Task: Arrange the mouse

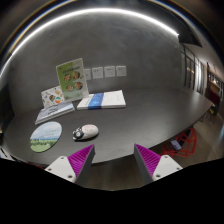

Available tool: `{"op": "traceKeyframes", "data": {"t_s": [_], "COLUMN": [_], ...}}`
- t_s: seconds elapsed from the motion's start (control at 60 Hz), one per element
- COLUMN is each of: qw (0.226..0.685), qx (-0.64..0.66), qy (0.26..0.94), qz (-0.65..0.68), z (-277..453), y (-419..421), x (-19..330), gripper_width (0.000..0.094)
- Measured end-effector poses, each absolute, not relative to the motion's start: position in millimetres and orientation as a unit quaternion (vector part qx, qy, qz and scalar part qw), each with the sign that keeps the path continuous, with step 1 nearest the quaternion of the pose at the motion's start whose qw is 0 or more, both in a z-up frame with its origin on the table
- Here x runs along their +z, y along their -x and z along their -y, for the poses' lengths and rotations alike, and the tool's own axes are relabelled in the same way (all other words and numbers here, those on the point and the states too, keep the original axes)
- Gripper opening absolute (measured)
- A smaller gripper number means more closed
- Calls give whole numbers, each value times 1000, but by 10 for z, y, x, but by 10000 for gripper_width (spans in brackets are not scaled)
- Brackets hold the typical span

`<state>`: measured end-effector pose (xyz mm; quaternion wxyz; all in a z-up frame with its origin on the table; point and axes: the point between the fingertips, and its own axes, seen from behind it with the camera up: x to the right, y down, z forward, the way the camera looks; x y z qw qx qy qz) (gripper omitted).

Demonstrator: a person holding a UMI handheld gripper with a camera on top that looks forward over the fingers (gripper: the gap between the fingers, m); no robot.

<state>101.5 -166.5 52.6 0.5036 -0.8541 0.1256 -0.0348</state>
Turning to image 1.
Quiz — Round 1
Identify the white book blue band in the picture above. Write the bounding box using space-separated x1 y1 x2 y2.
77 90 126 110

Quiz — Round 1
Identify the green upright picture book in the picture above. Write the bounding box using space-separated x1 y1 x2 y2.
56 58 89 102

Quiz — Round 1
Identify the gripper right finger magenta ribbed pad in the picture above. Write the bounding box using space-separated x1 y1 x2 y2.
134 144 182 183

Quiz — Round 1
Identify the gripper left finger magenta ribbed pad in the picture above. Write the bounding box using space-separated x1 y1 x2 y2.
46 145 95 184

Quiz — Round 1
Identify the red wire frame chair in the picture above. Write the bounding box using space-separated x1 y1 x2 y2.
162 128 197 158

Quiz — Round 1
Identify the small white illustrated book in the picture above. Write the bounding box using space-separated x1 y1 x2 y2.
41 86 64 108

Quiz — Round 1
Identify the white wall socket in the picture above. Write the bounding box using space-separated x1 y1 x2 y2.
116 66 127 77
84 69 92 80
92 67 103 79
104 66 115 77

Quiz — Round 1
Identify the grey striped book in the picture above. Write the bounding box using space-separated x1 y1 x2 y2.
35 102 75 124

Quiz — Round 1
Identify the curved ceiling light strip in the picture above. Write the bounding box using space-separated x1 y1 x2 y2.
0 8 179 78

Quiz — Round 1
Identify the round landscape mouse pad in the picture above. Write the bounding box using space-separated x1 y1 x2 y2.
30 121 62 153

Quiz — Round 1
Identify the white panda computer mouse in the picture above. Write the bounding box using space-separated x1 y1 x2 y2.
73 124 99 141

